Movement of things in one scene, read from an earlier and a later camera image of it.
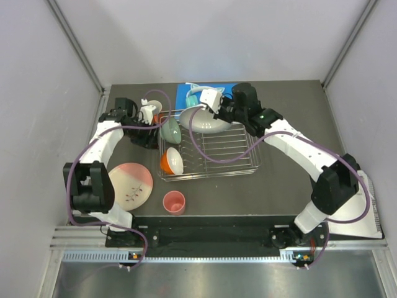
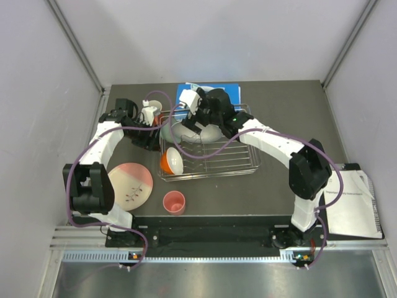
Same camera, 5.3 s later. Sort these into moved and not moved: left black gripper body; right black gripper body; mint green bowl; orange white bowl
Moved: right black gripper body
Not moved: mint green bowl; left black gripper body; orange white bowl
